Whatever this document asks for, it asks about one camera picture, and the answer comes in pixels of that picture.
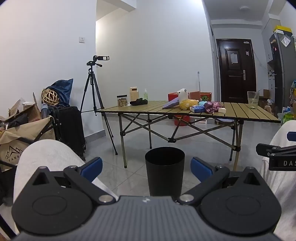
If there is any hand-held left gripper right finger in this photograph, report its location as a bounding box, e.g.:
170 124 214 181
176 157 263 206

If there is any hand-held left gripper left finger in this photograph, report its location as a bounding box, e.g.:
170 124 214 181
31 157 119 205

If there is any black trash bin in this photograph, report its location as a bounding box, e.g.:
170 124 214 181
145 147 185 197

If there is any purple cloth bag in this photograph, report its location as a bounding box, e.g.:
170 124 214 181
162 97 181 109

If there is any person's left leg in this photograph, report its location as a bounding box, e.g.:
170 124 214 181
13 139 119 234

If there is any black suitcase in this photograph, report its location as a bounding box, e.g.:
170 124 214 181
49 106 87 161

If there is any clear glass cup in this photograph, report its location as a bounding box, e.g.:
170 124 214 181
247 91 260 110

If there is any red bucket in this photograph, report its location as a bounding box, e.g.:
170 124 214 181
174 115 191 127

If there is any grey refrigerator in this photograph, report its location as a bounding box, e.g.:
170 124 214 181
269 32 296 117

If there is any purple crumpled cloth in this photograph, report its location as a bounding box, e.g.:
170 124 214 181
204 101 224 114

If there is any yellow and white plush alpaca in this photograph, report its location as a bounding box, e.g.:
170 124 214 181
177 88 199 111

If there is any clear snack jar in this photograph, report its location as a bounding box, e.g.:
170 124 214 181
117 94 128 107

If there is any beige folding wagon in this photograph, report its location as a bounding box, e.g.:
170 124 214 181
0 115 56 173

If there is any folding slatted camping table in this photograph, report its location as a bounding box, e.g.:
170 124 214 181
96 100 282 169

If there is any dark brown door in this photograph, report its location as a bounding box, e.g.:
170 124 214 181
216 38 257 104

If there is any black cloth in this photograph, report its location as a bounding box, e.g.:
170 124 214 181
129 98 149 106

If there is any wicker ball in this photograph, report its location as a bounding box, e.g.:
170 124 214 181
41 88 62 108

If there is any dark blue fabric bag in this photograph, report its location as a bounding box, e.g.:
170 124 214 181
49 78 74 107

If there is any beige box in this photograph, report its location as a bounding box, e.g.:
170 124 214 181
129 87 139 103

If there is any yellow box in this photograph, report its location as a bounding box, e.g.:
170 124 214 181
274 25 292 36

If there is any black camera tripod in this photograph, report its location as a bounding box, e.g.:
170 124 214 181
80 61 118 155

